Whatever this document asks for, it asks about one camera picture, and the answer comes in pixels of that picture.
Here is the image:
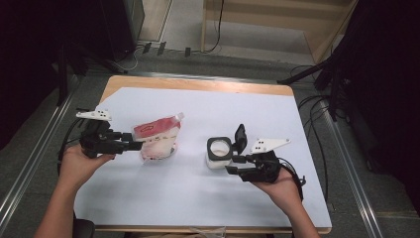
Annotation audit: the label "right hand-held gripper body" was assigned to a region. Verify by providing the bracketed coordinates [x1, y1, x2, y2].
[239, 137, 292, 184]

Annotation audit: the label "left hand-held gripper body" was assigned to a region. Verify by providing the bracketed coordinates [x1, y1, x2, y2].
[75, 105, 124, 160]

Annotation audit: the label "clear jar with black lid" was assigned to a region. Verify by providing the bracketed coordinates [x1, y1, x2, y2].
[205, 123, 249, 171]

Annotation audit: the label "red and white pouch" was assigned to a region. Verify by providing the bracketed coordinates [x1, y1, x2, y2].
[132, 111, 185, 164]

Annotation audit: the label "person's right hand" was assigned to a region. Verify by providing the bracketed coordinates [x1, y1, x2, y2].
[252, 166, 304, 213]

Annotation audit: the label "person's left hand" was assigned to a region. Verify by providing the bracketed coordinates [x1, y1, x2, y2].
[57, 143, 117, 196]

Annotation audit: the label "white paper sheet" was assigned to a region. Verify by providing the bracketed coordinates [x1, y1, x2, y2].
[50, 86, 333, 229]

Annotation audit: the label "black tripod stand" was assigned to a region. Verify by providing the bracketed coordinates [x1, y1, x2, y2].
[54, 41, 129, 107]

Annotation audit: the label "wooden table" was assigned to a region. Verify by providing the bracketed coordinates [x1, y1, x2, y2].
[49, 74, 333, 235]

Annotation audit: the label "dark curtain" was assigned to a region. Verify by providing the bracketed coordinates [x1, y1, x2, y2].
[0, 0, 110, 151]
[330, 0, 420, 214]

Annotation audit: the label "black cabinet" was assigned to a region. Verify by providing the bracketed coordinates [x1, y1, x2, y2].
[98, 0, 146, 62]

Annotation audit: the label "black metal stand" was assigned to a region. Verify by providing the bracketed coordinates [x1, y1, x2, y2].
[276, 49, 352, 122]

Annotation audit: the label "right hand-held gripper cable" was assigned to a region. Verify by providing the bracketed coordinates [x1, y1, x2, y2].
[276, 156, 308, 203]

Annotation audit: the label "black floor cables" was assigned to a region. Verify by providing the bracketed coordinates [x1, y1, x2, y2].
[289, 63, 332, 203]

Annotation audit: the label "metal floor rail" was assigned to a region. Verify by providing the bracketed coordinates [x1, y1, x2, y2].
[82, 69, 298, 84]
[324, 110, 384, 238]
[0, 87, 77, 230]

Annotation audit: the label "white floor cable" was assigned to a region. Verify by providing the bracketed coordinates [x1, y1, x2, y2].
[113, 45, 144, 72]

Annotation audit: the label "hanging black cable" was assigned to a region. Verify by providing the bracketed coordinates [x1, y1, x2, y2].
[201, 0, 226, 55]

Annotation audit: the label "light wooden frame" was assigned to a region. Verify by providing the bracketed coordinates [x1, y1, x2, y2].
[200, 0, 360, 64]

